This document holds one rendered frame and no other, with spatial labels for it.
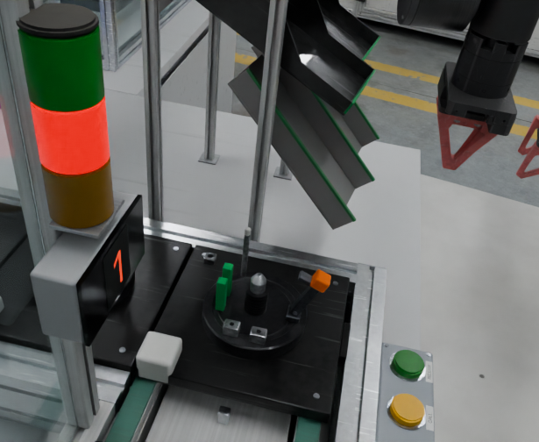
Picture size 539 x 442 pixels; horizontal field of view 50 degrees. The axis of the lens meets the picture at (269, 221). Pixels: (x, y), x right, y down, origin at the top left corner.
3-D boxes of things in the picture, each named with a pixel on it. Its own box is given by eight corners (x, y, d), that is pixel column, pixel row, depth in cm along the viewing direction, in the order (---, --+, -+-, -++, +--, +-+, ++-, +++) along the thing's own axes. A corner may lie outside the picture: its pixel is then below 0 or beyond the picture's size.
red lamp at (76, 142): (120, 146, 45) (117, 88, 42) (92, 181, 41) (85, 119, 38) (60, 134, 45) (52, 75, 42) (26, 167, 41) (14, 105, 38)
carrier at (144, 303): (192, 253, 89) (194, 187, 82) (131, 376, 71) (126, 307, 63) (47, 221, 92) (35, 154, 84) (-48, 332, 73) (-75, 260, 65)
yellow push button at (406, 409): (421, 406, 71) (425, 396, 70) (421, 434, 68) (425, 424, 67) (388, 398, 72) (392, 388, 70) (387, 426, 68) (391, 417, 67)
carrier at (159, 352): (347, 287, 87) (364, 222, 79) (328, 424, 68) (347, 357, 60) (195, 253, 89) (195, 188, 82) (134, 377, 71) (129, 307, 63)
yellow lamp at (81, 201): (124, 198, 48) (120, 147, 45) (97, 235, 44) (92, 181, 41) (67, 186, 48) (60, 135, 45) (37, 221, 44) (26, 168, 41)
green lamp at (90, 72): (117, 87, 41) (111, 19, 38) (85, 118, 38) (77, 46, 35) (52, 74, 42) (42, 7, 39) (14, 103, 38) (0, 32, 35)
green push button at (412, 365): (421, 361, 77) (424, 352, 75) (421, 386, 74) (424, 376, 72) (391, 355, 77) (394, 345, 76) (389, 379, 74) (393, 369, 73)
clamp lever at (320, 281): (301, 309, 76) (332, 274, 71) (300, 319, 74) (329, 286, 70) (279, 295, 76) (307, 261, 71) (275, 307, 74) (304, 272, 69)
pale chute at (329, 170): (354, 188, 101) (375, 179, 98) (332, 231, 91) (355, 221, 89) (260, 53, 94) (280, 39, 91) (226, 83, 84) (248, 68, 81)
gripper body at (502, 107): (443, 117, 55) (468, 44, 51) (440, 76, 63) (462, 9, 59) (511, 131, 55) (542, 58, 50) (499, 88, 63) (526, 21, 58)
